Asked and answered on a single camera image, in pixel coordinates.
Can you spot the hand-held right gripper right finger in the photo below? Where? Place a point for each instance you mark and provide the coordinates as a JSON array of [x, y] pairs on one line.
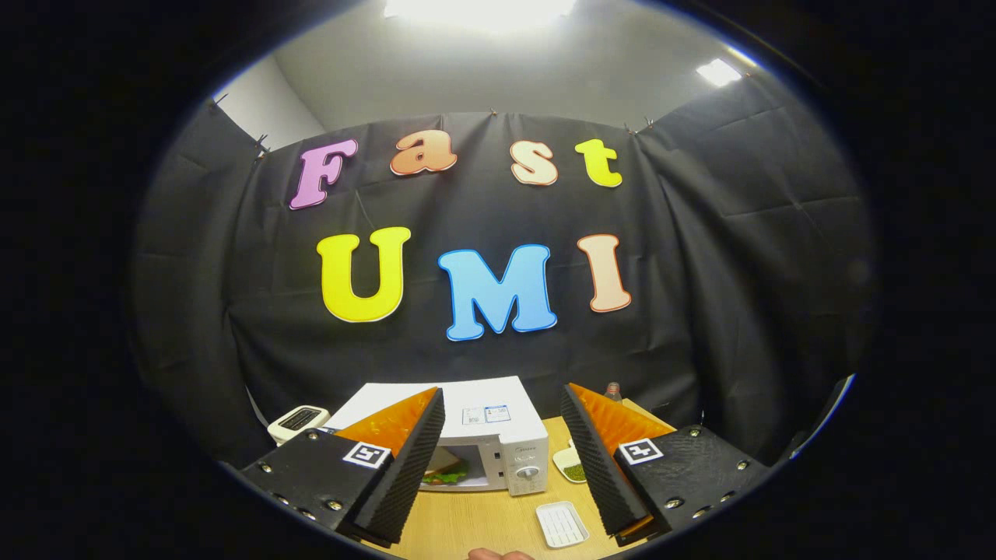
[[595, 467]]

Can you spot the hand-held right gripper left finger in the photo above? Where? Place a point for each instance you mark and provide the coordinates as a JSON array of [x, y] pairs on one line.
[[405, 474]]

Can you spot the lettuce sandwich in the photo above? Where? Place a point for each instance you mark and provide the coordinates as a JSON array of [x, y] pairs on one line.
[[443, 467]]

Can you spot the white microwave oven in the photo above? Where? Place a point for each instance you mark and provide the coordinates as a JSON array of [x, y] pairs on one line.
[[498, 424]]

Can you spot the white divided bean dish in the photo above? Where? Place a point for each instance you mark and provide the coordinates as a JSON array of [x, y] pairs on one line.
[[572, 470]]

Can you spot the white rectangular tray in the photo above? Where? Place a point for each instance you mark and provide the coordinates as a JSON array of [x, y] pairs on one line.
[[562, 525]]

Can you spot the clear plastic bottle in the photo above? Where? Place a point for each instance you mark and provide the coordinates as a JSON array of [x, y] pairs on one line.
[[613, 391]]

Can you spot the white toaster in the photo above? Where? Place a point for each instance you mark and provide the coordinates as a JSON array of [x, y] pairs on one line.
[[299, 420]]

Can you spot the black backdrop cloth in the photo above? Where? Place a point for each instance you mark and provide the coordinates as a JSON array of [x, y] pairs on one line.
[[272, 350]]

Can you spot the ceiling light panel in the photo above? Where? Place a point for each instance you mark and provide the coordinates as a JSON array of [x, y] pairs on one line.
[[478, 12], [717, 72]]

